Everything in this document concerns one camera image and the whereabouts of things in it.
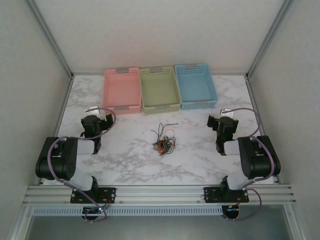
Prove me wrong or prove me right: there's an aluminium lower frame post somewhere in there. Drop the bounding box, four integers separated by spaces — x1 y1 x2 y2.
6 203 35 240
283 203 302 240

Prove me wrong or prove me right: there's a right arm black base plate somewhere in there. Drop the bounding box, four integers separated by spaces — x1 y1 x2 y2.
203 186 250 204

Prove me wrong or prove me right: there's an aluminium table end rail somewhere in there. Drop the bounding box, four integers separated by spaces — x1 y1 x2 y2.
71 72 249 76

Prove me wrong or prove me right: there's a green perforated plastic basket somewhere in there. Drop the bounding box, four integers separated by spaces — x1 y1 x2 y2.
139 66 182 115

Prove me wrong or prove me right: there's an orange jumper wire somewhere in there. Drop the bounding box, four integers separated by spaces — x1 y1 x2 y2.
154 144 173 158
163 128 177 148

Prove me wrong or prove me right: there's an aluminium table side rail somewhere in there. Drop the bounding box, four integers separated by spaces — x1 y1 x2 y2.
38 74 75 186
244 74 280 185

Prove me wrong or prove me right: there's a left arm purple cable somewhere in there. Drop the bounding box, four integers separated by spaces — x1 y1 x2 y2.
47 106 117 223

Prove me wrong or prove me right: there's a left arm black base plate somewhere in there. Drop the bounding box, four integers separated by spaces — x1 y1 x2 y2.
69 186 117 204

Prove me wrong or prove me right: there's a black jumper wire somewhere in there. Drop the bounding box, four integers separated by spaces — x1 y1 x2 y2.
154 134 176 151
158 122 179 142
150 129 165 148
156 136 178 155

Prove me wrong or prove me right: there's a blue perforated plastic basket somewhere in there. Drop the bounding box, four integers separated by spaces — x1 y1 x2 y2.
174 62 219 111

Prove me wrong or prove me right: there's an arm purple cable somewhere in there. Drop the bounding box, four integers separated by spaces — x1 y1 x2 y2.
224 107 276 222
47 106 117 223

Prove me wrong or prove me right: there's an aluminium mounting rail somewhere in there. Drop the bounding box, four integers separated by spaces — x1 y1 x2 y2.
23 184 296 205

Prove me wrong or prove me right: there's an aluminium frame post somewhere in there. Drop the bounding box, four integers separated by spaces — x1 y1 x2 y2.
245 0 296 80
6 203 35 240
283 203 302 240
28 0 75 79

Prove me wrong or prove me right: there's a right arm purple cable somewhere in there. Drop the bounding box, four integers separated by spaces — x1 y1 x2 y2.
224 107 276 222

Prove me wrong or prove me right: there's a green jumper wire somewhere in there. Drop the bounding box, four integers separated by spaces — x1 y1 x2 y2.
152 139 177 154
159 139 177 152
157 142 176 155

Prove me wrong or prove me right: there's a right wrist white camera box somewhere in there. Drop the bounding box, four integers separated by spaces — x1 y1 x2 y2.
219 107 235 117

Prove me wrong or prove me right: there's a pile of wires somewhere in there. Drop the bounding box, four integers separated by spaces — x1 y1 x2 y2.
153 141 171 156

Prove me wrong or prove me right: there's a grey slotted cable duct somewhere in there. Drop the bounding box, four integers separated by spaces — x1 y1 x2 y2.
32 206 224 217

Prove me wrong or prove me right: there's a pink perforated plastic basket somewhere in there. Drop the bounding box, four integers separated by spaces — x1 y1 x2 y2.
101 67 142 116

